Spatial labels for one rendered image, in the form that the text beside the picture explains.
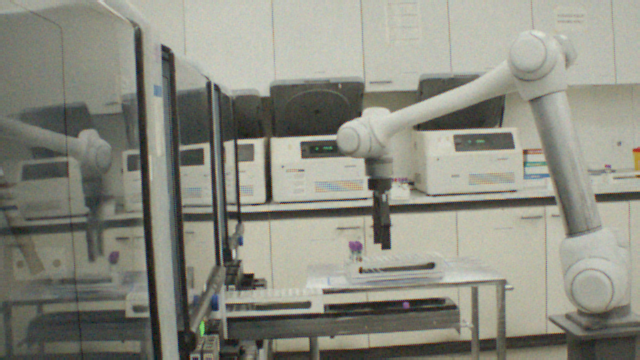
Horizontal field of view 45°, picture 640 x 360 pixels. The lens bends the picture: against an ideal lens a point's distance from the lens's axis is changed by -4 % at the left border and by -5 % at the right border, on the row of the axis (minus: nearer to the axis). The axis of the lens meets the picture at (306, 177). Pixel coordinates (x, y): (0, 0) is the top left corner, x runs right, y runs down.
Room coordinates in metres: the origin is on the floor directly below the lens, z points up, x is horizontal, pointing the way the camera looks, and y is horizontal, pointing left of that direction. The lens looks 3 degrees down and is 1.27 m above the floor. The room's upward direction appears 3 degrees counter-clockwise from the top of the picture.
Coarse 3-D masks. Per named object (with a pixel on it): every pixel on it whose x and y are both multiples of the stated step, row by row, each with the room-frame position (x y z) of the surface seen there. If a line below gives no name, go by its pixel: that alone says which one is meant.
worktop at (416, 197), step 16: (416, 192) 4.79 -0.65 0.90; (480, 192) 4.55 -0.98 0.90; (496, 192) 4.50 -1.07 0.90; (512, 192) 4.44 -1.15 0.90; (528, 192) 4.39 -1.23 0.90; (544, 192) 4.39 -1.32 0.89; (608, 192) 4.40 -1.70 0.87; (256, 208) 4.35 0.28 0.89; (272, 208) 4.36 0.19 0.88; (288, 208) 4.36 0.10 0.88; (304, 208) 4.36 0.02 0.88
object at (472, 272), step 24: (312, 264) 2.80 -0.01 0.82; (336, 264) 2.78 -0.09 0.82; (408, 264) 2.70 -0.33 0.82; (456, 264) 2.64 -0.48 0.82; (480, 264) 2.62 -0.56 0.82; (336, 288) 2.36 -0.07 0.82; (360, 288) 2.35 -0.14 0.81; (384, 288) 2.35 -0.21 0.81; (408, 288) 2.35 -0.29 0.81; (432, 288) 2.35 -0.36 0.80; (504, 288) 2.35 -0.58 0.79; (504, 312) 2.35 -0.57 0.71; (504, 336) 2.35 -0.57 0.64
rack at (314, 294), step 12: (300, 288) 2.13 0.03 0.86; (312, 288) 2.13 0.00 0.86; (228, 300) 2.04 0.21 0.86; (240, 300) 2.04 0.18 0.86; (252, 300) 2.04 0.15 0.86; (264, 300) 2.04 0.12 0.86; (276, 300) 2.04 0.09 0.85; (288, 300) 2.04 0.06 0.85; (300, 300) 2.04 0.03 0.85; (312, 300) 2.04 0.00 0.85; (228, 312) 2.05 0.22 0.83; (240, 312) 2.04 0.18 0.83; (252, 312) 2.04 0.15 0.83; (264, 312) 2.04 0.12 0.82; (276, 312) 2.04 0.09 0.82; (288, 312) 2.04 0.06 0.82; (300, 312) 2.04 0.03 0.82; (312, 312) 2.04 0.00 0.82
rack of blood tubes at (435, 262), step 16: (384, 256) 2.51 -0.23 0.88; (400, 256) 2.49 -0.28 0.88; (416, 256) 2.47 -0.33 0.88; (432, 256) 2.46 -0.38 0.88; (352, 272) 2.41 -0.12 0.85; (368, 272) 2.44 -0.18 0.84; (384, 272) 2.43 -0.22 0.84; (400, 272) 2.43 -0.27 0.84; (416, 272) 2.43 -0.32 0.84; (432, 272) 2.43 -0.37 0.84
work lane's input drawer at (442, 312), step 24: (336, 312) 2.04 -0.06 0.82; (360, 312) 2.04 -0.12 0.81; (384, 312) 2.04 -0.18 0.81; (408, 312) 2.04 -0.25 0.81; (432, 312) 2.03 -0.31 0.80; (456, 312) 2.03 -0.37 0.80; (240, 336) 2.02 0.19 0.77; (264, 336) 2.02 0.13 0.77; (288, 336) 2.02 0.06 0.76; (312, 336) 2.02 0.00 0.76; (336, 336) 2.02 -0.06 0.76
